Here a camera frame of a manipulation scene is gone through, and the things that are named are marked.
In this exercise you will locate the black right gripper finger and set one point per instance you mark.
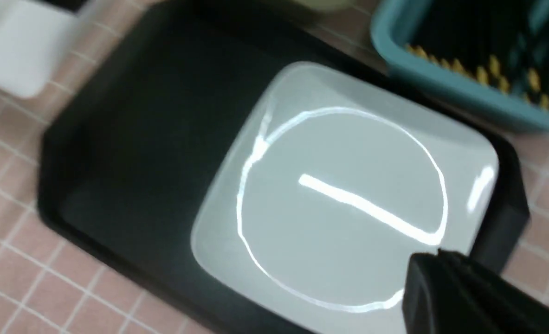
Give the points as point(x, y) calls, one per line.
point(449, 293)

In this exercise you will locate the large white rectangular plate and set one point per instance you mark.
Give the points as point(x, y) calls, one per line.
point(328, 189)

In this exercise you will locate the bundle of black chopsticks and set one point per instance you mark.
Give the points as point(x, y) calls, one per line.
point(502, 44)

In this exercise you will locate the blue plastic bin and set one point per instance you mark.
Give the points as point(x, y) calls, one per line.
point(395, 22)

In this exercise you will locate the black serving tray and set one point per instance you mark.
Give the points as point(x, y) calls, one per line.
point(126, 166)

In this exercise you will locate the pink checkered tablecloth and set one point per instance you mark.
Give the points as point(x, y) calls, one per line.
point(48, 286)

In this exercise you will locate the large white plastic tub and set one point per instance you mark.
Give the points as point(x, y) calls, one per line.
point(35, 36)

